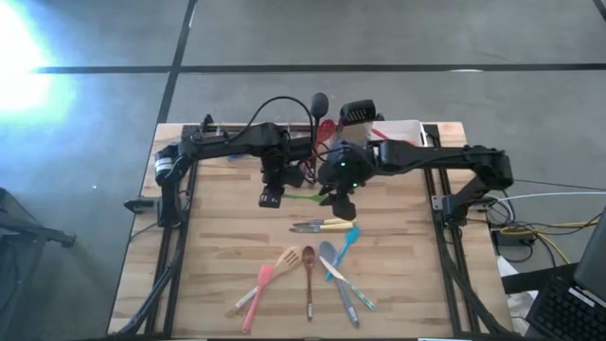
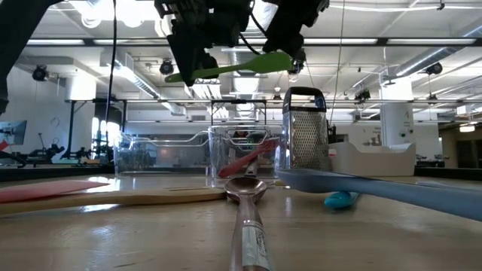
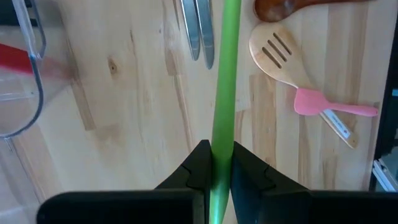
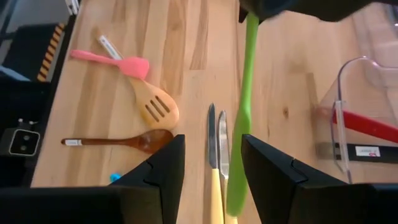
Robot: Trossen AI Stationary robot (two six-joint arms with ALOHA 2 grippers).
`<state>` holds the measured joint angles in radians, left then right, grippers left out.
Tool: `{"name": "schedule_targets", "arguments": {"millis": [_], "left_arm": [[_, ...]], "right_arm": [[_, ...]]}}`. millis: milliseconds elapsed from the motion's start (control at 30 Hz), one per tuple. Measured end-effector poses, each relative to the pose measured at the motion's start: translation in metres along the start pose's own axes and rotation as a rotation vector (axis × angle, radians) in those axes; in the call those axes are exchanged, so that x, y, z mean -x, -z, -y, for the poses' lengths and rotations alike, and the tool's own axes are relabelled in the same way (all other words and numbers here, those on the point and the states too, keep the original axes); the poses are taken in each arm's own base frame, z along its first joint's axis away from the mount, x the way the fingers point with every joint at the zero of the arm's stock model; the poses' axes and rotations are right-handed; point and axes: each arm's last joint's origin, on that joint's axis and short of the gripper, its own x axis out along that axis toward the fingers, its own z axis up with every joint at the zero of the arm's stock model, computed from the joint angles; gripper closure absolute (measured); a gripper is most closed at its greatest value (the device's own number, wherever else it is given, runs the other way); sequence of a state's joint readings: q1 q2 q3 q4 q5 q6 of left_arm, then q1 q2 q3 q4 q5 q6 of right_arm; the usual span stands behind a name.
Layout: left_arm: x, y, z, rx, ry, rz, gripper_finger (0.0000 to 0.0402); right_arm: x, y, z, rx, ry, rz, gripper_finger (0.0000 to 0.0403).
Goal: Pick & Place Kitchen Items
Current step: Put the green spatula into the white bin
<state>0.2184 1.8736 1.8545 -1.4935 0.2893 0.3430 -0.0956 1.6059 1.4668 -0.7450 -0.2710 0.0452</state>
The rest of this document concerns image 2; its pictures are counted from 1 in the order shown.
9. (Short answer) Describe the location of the tall clear plastic container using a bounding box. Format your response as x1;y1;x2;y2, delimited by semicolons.
208;125;283;179

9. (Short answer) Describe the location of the green silicone spatula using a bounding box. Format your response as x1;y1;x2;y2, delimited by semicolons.
164;51;294;84

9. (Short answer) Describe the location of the brown wooden spoon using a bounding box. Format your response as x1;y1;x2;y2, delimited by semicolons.
224;176;272;271

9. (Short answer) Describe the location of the wall-mounted screen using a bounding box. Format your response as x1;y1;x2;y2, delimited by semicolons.
0;120;28;147

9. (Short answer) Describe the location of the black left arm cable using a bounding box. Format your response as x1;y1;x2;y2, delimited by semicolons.
105;0;118;126

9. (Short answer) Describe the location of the white plastic bin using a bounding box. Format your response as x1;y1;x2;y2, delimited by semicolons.
328;142;417;177

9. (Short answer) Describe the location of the white rectangular air duct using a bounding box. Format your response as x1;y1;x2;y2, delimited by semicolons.
99;50;188;117

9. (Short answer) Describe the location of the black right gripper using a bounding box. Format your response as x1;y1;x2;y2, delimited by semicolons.
262;0;331;57

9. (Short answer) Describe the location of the wide clear plastic bin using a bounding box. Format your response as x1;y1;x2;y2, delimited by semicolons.
114;130;212;177

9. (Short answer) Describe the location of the slotted pale wooden spatula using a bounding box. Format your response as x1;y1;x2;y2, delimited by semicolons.
0;187;227;218

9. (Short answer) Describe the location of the black background rig frame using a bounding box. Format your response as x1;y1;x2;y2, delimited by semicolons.
209;99;268;132
66;98;127;161

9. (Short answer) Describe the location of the pink silicone spatula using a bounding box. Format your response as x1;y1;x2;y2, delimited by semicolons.
0;180;110;204

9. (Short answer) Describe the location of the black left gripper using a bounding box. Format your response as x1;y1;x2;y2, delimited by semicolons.
154;0;253;87

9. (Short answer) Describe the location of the teal silicone spatula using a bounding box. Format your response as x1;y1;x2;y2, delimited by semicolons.
324;190;362;211

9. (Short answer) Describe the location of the metal box grater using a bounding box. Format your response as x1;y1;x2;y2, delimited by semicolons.
282;86;333;172

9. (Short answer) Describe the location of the grey-blue silicone spoon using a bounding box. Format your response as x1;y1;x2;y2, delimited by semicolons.
274;168;482;223

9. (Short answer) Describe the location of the thin hanging cable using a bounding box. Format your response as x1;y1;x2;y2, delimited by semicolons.
329;0;346;125

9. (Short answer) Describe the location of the silver ventilation duct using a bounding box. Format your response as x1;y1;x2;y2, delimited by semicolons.
224;47;279;121

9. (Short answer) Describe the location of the dark background machinery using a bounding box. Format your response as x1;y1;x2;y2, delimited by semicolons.
0;141;65;169

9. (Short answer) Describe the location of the dark red silicone spoon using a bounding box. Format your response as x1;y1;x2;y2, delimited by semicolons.
218;139;279;178

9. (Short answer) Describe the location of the black ceiling spotlight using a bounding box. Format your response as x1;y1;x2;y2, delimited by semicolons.
159;59;175;76
425;62;444;76
288;56;308;75
32;65;50;82

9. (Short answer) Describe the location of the white round column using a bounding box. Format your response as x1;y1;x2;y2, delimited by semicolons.
380;81;415;148

